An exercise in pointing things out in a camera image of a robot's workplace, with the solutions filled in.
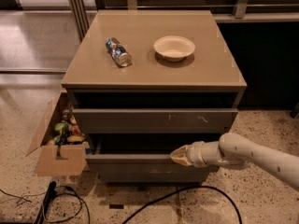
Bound cardboard box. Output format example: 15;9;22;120
26;92;89;176

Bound grey drawer cabinet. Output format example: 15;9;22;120
61;9;248;185

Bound black power strip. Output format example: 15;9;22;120
33;181;56;224

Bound assorted toys in box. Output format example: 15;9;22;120
46;105;86;147

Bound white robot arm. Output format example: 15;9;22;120
170;133;299;190

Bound thin left floor cable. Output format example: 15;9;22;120
0;185;91;224

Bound grey drawer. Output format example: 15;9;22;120
73;108;238;133
85;140;221;184

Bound blue silver soda can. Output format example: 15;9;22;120
106;37;132;67

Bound grey top drawer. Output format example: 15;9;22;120
73;108;238;133

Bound white paper bowl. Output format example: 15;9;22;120
153;35;195;62

